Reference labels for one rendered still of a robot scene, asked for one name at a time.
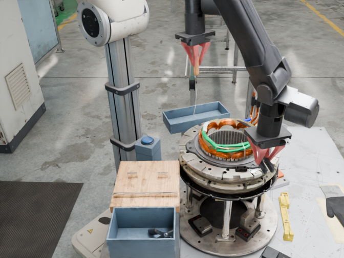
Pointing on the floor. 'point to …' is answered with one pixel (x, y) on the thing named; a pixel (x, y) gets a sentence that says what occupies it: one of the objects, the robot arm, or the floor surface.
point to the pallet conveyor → (220, 69)
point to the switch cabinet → (16, 80)
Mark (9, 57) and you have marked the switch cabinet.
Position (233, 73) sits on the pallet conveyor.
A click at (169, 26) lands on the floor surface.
